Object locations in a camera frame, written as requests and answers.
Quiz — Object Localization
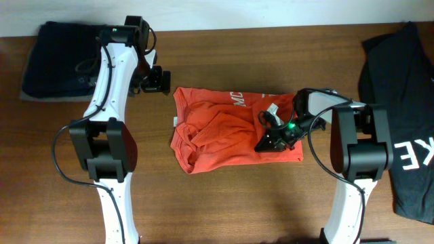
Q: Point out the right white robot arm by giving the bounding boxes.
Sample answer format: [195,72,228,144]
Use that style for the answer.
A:
[254,88,393,243]

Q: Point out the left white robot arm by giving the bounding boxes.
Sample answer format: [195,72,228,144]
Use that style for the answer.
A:
[66,24,171,243]

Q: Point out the red polo shirt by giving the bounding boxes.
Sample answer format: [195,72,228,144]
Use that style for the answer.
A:
[170,87,304,174]

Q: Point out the black printed t-shirt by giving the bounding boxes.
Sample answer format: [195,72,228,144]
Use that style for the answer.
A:
[359,22,433,224]

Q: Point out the folded grey garment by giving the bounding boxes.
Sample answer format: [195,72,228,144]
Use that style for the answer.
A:
[22,37,98,100]

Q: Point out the folded navy blue garment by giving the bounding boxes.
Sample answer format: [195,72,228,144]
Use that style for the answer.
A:
[22,22,103,98]

